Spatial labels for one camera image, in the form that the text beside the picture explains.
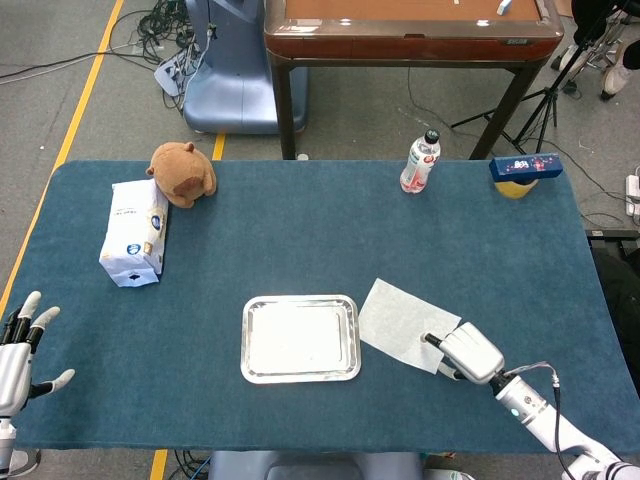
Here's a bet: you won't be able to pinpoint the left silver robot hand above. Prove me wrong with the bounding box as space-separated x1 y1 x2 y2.
0 291 76 419

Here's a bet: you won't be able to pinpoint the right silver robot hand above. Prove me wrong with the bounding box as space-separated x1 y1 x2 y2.
423 321 505 386

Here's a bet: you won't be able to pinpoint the white sheet of paper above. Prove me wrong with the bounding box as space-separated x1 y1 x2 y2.
358 278 463 374

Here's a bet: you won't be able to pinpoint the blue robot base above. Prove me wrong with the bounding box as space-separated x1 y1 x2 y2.
182 0 309 135

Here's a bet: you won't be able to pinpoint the stainless steel tray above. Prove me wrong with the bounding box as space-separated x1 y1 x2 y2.
240 294 362 385

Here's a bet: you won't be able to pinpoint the black equipment case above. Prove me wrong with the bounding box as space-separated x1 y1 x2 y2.
584 228 640 401

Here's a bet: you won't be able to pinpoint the white tissue pack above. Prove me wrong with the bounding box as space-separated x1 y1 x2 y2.
98 178 170 289

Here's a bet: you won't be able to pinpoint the blue cardboard box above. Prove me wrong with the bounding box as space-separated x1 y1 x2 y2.
488 152 565 183

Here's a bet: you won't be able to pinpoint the grey robot torso base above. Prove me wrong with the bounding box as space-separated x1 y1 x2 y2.
207 451 426 480

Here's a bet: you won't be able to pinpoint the clear plastic drink bottle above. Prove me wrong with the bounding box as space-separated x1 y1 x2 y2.
399 128 441 195

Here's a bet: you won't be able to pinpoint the blue table cloth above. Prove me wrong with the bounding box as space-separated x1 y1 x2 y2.
0 159 629 457

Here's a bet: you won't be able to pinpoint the white power strip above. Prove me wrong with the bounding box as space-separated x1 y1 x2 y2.
624 173 640 217

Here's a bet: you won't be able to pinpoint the brown capybara plush toy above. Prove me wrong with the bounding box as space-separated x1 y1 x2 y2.
145 141 218 210

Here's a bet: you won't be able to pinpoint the black tripod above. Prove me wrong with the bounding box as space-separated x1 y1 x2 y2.
451 0 632 157

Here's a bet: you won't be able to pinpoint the wheeled chair base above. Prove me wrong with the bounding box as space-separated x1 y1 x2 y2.
549 42 609 97

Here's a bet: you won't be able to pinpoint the brown mahjong table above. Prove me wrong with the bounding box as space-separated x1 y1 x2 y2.
263 0 565 161

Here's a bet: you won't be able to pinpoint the grey power strip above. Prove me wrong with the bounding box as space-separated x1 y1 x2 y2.
153 52 196 97

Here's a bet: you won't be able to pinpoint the person in black clothes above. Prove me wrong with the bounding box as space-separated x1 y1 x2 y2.
571 0 640 101

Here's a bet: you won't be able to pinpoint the black cables under table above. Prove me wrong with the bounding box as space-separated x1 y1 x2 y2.
168 449 212 480

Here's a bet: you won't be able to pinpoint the black floor cable bundle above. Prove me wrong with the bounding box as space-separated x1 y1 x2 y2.
134 0 214 109

